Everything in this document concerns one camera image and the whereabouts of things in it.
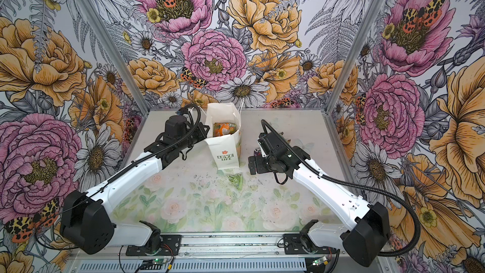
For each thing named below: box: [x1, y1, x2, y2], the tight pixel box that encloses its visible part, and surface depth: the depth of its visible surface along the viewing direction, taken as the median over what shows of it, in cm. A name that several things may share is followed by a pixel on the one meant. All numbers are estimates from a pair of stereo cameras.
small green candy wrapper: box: [227, 173, 244, 191], surface depth 91 cm
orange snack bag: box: [212, 121, 237, 138], surface depth 96 cm
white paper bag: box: [203, 102, 242, 170], surface depth 89 cm
